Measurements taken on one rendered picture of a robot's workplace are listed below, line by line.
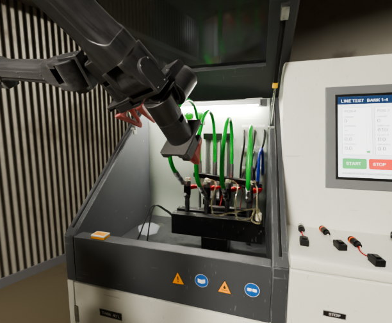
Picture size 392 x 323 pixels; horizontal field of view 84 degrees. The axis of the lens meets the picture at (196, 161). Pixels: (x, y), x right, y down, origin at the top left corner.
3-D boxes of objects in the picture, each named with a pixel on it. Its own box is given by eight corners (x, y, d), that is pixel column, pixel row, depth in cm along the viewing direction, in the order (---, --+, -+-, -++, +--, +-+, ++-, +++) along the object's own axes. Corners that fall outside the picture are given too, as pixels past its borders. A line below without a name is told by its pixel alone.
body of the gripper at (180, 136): (204, 125, 50) (191, 99, 45) (187, 160, 45) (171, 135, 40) (180, 125, 53) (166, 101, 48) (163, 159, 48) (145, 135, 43)
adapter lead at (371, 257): (385, 268, 50) (387, 259, 50) (375, 267, 50) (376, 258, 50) (354, 242, 62) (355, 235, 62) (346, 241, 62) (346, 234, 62)
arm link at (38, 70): (-5, 89, 71) (-35, 54, 64) (12, 81, 75) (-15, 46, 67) (84, 100, 53) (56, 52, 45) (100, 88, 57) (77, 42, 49)
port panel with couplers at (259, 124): (237, 182, 106) (239, 118, 103) (237, 181, 109) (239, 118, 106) (265, 184, 103) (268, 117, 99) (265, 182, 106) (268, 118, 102)
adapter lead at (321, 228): (347, 251, 57) (348, 243, 57) (338, 250, 57) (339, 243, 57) (325, 231, 69) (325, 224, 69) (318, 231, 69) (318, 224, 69)
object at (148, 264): (76, 281, 74) (73, 236, 72) (86, 273, 78) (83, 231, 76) (269, 323, 57) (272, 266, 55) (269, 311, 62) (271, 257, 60)
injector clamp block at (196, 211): (171, 250, 87) (171, 213, 85) (180, 238, 96) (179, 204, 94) (261, 263, 78) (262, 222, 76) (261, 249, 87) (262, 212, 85)
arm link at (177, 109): (135, 103, 40) (158, 102, 37) (154, 80, 43) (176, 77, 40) (154, 130, 45) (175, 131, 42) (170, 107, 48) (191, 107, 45)
